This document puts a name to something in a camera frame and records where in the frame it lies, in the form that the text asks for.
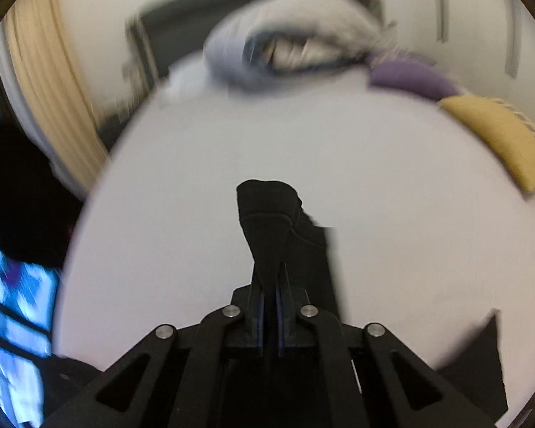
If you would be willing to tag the rolled light grey duvet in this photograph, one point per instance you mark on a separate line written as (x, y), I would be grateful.
(294, 22)

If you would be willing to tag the dark grey headboard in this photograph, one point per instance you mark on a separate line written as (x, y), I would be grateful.
(169, 18)

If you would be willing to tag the purple pillow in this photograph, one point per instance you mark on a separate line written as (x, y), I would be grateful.
(410, 76)

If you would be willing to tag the window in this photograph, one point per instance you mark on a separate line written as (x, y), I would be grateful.
(13, 321)

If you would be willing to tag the hanging black clothing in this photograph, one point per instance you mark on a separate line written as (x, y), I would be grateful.
(22, 196)

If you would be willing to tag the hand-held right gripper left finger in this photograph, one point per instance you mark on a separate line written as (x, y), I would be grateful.
(259, 321)

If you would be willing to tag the bed with white sheet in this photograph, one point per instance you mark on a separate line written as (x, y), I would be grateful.
(294, 142)

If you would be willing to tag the beige curtain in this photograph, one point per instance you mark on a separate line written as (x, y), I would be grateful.
(44, 76)

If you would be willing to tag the black pants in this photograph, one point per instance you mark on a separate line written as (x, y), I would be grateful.
(272, 223)

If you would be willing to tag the yellow pillow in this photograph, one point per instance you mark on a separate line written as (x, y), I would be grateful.
(499, 138)

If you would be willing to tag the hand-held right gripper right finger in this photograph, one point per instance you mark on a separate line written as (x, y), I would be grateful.
(280, 321)

